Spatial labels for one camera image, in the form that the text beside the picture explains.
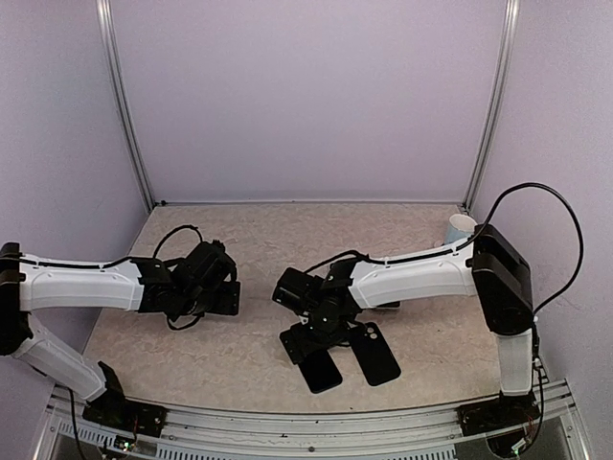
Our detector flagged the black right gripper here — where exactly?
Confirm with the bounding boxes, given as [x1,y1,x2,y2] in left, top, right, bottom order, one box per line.
[280,311,354,364]

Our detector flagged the black phone dark frame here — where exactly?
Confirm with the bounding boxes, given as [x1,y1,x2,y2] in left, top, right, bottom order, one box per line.
[298,350,343,394]

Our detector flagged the black phone case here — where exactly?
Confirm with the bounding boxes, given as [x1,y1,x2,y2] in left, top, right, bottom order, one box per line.
[349,322,401,386]

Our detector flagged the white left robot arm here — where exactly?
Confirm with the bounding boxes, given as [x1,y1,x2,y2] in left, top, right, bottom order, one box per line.
[1,241,240,426]

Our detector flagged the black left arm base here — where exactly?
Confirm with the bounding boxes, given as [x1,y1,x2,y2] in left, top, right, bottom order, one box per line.
[82,361,168,438]

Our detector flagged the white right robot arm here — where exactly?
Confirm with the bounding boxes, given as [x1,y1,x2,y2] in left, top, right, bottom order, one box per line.
[272,224,534,426]

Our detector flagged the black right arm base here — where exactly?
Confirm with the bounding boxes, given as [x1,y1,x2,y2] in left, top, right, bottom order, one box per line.
[457,390,541,436]

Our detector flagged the light blue ceramic mug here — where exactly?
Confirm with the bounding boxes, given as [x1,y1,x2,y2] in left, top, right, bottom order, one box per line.
[443,214,477,244]

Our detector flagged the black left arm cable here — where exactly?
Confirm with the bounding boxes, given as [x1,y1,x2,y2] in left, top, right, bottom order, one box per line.
[0,224,202,269]

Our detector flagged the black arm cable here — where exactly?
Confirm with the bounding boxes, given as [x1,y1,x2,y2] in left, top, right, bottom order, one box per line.
[0,224,202,269]
[306,181,585,317]

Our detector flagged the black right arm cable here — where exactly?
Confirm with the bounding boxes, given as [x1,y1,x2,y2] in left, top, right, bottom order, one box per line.
[306,181,585,317]

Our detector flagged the aluminium front rail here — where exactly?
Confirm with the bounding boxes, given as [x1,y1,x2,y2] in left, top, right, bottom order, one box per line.
[45,378,583,460]

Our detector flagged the aluminium left corner post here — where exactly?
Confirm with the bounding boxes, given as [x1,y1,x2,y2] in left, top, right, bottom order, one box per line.
[96,0,156,214]

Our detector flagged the aluminium corner post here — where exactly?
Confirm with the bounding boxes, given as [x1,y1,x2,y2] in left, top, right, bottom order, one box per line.
[462,0,521,215]
[96,0,156,214]

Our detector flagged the aluminium right corner post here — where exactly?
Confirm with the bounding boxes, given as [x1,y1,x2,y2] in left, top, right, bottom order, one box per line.
[462,0,521,215]

